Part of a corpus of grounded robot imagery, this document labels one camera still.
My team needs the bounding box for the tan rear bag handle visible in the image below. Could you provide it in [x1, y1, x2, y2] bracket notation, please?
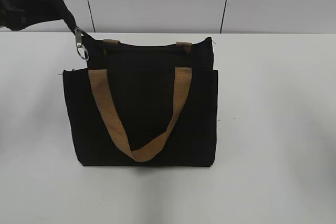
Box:
[103, 39, 192, 54]

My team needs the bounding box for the tan bag handle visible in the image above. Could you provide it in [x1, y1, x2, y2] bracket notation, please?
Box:
[88, 67, 192, 162]
[103, 39, 192, 54]

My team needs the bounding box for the silver zipper pull with ring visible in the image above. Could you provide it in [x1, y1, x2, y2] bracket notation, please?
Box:
[75, 27, 89, 61]

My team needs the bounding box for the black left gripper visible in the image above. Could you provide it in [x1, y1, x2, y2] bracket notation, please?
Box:
[1, 0, 52, 30]

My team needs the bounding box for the tan front bag handle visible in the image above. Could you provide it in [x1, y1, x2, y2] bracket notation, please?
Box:
[88, 67, 192, 162]

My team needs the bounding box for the black canvas tote bag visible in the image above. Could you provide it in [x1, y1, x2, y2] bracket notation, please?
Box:
[41, 0, 219, 167]

